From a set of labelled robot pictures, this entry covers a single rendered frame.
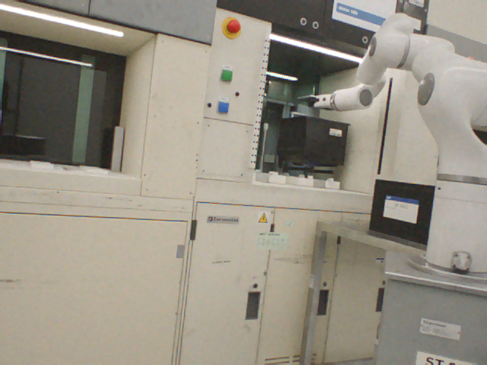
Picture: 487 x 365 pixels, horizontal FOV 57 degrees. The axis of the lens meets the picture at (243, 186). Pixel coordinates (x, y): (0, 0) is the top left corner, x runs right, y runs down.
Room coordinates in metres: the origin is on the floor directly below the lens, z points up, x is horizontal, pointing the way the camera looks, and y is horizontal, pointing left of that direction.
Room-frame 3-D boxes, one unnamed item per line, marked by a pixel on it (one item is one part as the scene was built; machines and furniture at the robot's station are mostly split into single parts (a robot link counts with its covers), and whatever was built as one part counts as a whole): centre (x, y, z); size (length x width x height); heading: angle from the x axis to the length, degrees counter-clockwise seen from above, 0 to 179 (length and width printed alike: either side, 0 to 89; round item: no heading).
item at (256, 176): (1.82, -0.02, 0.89); 0.22 x 0.21 x 0.04; 27
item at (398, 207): (1.44, -0.61, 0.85); 0.28 x 0.28 x 0.17; 25
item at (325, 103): (1.84, -0.31, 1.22); 0.11 x 0.10 x 0.07; 27
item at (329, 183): (1.94, -0.26, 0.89); 0.22 x 0.21 x 0.04; 27
